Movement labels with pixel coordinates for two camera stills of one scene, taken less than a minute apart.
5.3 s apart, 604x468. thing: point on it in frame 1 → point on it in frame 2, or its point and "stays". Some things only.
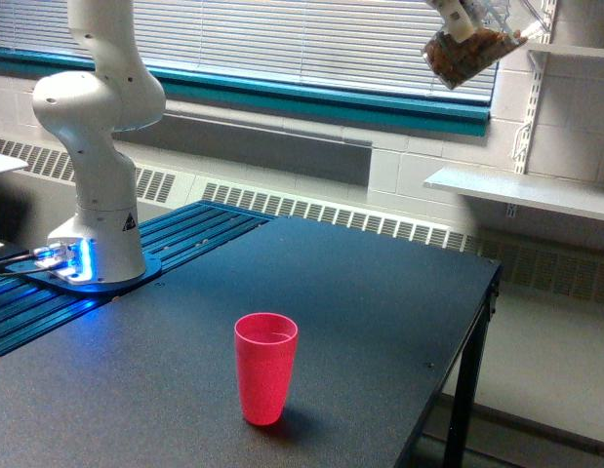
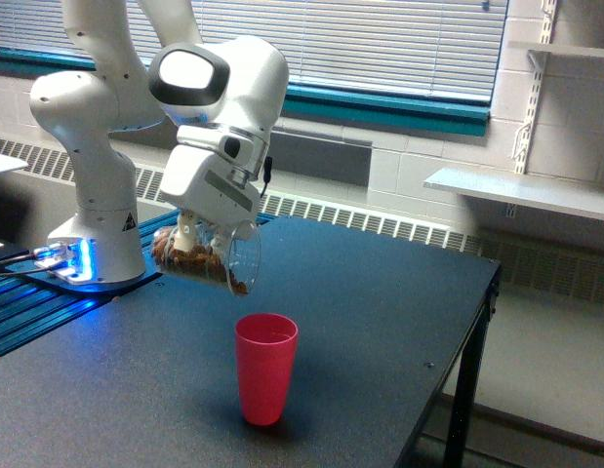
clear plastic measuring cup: (503, 25) → (232, 259)
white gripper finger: (458, 22) → (196, 178)
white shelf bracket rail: (539, 61) stays
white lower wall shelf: (581, 198) stays
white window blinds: (367, 43) stays
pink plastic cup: (265, 346) stays
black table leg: (459, 439) stays
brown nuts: (455, 61) → (198, 260)
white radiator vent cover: (569, 265) stays
